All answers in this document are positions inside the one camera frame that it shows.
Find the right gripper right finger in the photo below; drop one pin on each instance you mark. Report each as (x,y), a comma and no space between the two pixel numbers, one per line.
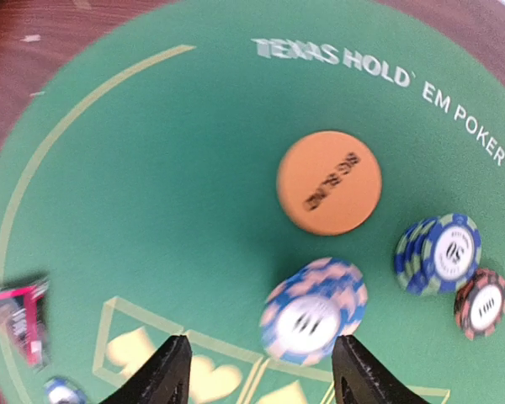
(359,377)

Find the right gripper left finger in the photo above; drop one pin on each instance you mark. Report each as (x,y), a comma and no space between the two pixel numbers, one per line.
(163,378)

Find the blue white chips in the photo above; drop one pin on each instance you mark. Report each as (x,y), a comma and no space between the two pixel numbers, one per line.
(305,314)

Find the green blue chip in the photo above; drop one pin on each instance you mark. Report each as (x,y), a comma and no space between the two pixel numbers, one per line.
(438,255)
(59,390)

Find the brown chip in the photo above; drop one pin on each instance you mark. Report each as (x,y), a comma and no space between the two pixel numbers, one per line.
(480,305)

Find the triangular black red button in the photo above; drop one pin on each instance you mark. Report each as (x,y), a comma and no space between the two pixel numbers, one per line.
(22,313)

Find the orange round button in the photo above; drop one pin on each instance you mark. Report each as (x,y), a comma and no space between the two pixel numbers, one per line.
(329,183)

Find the round green poker mat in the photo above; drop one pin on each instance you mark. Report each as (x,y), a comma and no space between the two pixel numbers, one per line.
(139,147)

